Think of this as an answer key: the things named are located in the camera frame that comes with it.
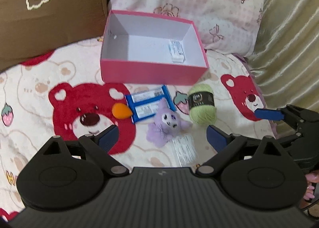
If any green yarn ball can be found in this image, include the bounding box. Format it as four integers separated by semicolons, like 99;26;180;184
188;83;217;125

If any small white tissue packet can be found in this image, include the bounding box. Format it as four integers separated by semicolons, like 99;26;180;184
168;40;185;63

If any purple plush toy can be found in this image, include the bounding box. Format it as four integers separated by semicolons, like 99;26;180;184
146;98;192;147

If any olive satin quilt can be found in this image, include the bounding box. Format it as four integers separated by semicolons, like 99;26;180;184
246;0;319;136

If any pink cardboard box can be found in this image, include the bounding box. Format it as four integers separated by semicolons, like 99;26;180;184
100;10;209;86

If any orange makeup sponge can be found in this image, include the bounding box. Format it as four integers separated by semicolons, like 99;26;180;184
111;103;133;120

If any brown cloud pillow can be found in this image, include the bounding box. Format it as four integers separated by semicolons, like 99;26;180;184
1;0;108;71

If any right hand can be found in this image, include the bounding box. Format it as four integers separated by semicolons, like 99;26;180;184
303;171;319;200

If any blue wet wipes pack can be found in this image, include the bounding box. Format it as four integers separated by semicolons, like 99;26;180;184
125;85;176;123

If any clear cotton swab box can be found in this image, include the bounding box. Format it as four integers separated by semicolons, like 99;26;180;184
171;134;197;167

